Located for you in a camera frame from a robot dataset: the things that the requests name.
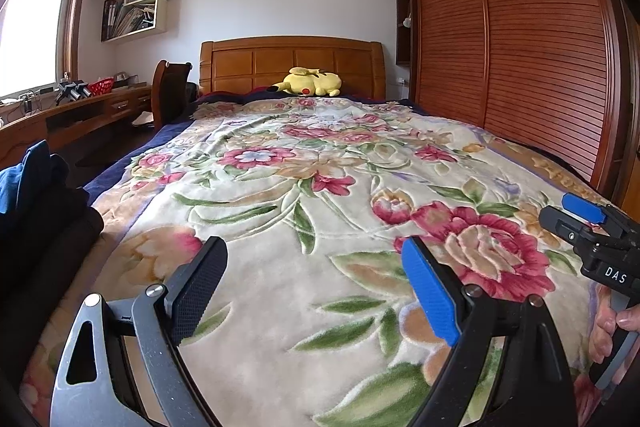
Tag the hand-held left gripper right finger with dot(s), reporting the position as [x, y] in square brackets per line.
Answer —
[430, 292]

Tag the wooden door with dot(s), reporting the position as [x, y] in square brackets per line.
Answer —
[632, 117]

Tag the stack of papers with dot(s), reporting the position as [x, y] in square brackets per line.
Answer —
[135, 21]

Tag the dark metal device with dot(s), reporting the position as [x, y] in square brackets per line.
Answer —
[74, 90]

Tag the metal bowl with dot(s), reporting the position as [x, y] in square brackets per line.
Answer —
[126, 80]

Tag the floral blanket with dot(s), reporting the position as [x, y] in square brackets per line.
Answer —
[300, 187]

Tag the wooden louvered wardrobe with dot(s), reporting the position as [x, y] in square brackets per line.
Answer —
[540, 32]

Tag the dark blue bedding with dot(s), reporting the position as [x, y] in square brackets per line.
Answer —
[225, 96]

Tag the black folders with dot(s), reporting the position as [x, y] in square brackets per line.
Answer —
[110, 19]

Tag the person's right hand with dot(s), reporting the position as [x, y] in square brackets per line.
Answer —
[600, 332]

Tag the wood framed window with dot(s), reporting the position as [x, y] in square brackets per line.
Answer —
[35, 17]

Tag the wooden desk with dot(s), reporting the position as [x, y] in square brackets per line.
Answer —
[30, 127]

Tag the wooden chair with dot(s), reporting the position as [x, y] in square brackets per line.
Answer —
[167, 92]

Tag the blue suit jacket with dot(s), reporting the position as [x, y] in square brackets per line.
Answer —
[25, 187]

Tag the red basket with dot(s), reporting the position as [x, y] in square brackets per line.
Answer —
[101, 86]

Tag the wooden bed headboard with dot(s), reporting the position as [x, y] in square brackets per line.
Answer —
[240, 64]

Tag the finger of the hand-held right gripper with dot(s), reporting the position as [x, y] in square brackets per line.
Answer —
[582, 207]
[562, 222]

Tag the black clothes pile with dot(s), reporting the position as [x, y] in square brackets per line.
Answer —
[45, 257]

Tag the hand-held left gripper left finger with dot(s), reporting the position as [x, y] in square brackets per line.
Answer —
[197, 287]

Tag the yellow plush toy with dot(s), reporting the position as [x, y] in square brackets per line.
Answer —
[305, 83]

